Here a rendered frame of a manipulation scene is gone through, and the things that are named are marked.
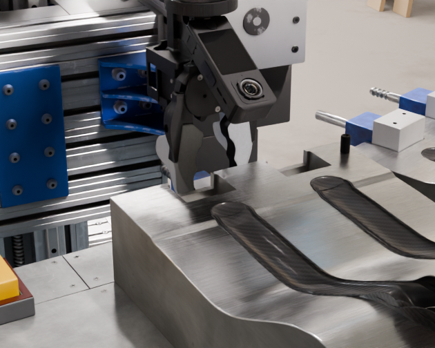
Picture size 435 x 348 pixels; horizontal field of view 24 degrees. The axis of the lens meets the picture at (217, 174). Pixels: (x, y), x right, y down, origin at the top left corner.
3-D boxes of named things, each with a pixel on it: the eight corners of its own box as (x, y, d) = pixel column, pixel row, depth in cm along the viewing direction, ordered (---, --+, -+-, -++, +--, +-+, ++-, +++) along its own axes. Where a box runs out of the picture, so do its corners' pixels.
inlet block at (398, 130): (303, 141, 119) (305, 99, 116) (329, 129, 122) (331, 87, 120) (396, 174, 111) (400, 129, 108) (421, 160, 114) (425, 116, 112)
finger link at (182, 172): (163, 186, 107) (179, 103, 104) (192, 207, 102) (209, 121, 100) (137, 186, 105) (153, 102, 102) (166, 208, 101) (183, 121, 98)
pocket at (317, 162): (260, 192, 101) (261, 159, 99) (304, 181, 103) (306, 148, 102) (285, 210, 98) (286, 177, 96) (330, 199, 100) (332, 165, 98)
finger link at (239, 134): (232, 161, 111) (215, 88, 106) (262, 181, 106) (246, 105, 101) (208, 173, 110) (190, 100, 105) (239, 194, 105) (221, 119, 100)
